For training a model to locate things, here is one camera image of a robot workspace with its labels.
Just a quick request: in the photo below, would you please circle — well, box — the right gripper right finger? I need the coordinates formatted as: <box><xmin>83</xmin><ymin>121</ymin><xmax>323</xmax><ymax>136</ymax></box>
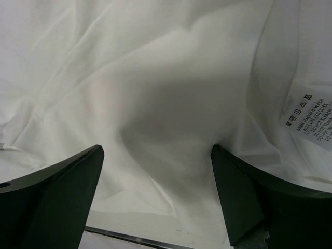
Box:
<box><xmin>211</xmin><ymin>145</ymin><xmax>331</xmax><ymax>248</ymax></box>

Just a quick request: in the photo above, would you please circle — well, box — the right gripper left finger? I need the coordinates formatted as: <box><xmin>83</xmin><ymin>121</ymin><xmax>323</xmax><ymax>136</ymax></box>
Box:
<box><xmin>1</xmin><ymin>145</ymin><xmax>104</xmax><ymax>248</ymax></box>

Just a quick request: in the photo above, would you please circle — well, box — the white t shirt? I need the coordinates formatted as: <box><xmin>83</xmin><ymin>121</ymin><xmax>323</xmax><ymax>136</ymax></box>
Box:
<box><xmin>1</xmin><ymin>1</ymin><xmax>331</xmax><ymax>248</ymax></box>

